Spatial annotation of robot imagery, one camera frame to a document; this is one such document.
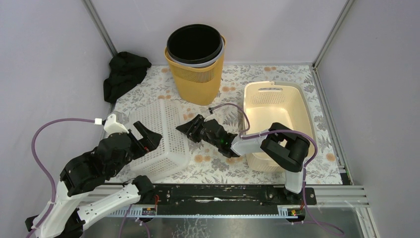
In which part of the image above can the black crumpled cloth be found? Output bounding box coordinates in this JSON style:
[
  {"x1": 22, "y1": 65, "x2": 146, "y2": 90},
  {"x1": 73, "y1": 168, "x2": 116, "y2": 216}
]
[{"x1": 103, "y1": 52, "x2": 152, "y2": 104}]

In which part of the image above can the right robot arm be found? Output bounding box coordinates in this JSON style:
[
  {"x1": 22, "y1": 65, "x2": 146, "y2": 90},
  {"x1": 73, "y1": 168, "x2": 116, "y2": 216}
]
[{"x1": 176, "y1": 115, "x2": 314, "y2": 204}]

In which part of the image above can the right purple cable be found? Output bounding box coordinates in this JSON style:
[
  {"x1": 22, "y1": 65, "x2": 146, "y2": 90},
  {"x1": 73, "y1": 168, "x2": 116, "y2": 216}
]
[{"x1": 209, "y1": 103, "x2": 345, "y2": 238}]

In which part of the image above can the aluminium frame rail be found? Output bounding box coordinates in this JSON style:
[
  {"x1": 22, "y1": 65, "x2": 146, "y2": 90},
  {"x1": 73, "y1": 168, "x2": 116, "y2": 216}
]
[{"x1": 64, "y1": 184, "x2": 381, "y2": 238}]

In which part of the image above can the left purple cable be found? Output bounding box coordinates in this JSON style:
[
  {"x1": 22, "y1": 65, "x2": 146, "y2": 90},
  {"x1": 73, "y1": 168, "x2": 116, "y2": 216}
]
[{"x1": 27, "y1": 118, "x2": 145, "y2": 238}]

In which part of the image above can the yellow plastic waste basket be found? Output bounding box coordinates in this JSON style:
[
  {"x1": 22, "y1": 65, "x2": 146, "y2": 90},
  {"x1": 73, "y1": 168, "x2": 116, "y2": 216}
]
[{"x1": 164, "y1": 36, "x2": 226, "y2": 106}]

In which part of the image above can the purple cable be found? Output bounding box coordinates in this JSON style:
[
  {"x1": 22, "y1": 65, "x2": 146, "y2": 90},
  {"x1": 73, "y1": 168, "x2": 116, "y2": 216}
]
[
  {"x1": 27, "y1": 118, "x2": 145, "y2": 238},
  {"x1": 209, "y1": 103, "x2": 345, "y2": 238}
]

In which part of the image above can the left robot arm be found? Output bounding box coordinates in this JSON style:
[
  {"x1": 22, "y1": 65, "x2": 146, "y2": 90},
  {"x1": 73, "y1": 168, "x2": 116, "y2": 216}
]
[{"x1": 25, "y1": 121, "x2": 162, "y2": 238}]

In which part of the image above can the grey bucket under black one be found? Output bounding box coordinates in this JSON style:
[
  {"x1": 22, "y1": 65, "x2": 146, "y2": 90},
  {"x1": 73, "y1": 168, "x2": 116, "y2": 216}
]
[{"x1": 168, "y1": 39, "x2": 225, "y2": 68}]

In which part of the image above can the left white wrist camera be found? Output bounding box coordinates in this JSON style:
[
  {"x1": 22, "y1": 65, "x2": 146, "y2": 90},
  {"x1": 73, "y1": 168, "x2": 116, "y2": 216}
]
[{"x1": 94, "y1": 113, "x2": 129, "y2": 135}]

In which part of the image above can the white perforated basket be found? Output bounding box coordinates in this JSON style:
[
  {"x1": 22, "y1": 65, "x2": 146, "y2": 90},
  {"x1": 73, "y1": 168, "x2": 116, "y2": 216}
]
[{"x1": 126, "y1": 99, "x2": 190, "y2": 182}]

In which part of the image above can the floral patterned table mat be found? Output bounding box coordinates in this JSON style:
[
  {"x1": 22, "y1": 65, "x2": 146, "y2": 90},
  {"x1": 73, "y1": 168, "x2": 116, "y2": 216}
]
[{"x1": 115, "y1": 65, "x2": 342, "y2": 185}]

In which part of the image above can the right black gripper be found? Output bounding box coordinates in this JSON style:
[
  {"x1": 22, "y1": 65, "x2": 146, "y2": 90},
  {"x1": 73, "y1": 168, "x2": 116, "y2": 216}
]
[{"x1": 176, "y1": 114, "x2": 220, "y2": 148}]

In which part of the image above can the black round bucket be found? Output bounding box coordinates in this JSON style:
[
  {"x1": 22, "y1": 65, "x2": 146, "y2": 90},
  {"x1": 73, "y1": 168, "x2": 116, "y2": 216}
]
[{"x1": 166, "y1": 24, "x2": 223, "y2": 64}]

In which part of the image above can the cream large container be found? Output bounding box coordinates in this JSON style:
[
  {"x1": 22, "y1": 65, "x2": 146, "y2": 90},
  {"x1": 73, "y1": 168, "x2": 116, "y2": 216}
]
[{"x1": 240, "y1": 81, "x2": 316, "y2": 173}]

